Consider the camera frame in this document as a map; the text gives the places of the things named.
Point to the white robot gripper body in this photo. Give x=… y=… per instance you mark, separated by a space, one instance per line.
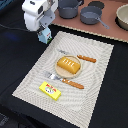
x=39 y=13

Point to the small blue milk carton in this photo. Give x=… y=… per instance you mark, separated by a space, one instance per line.
x=45 y=35

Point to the orange bread loaf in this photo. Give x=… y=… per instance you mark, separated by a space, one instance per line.
x=68 y=64

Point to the yellow butter box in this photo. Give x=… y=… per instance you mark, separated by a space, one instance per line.
x=50 y=90

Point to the pink serving board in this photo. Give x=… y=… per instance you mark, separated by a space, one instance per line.
x=108 y=17

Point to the large grey cooking pot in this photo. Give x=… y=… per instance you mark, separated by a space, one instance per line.
x=68 y=9

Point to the round beige wooden plate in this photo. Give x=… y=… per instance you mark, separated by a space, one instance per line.
x=65 y=74

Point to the black round lid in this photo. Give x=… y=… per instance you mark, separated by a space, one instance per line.
x=98 y=4

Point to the beige bowl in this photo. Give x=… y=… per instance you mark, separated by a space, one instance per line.
x=122 y=15

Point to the white woven placemat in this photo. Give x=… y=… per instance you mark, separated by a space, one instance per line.
x=74 y=105

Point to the grey saucepan with handle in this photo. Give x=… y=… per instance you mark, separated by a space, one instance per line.
x=92 y=15

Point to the knife with wooden handle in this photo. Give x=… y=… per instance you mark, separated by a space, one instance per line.
x=79 y=56

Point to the fork with wooden handle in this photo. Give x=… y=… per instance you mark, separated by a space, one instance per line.
x=66 y=81

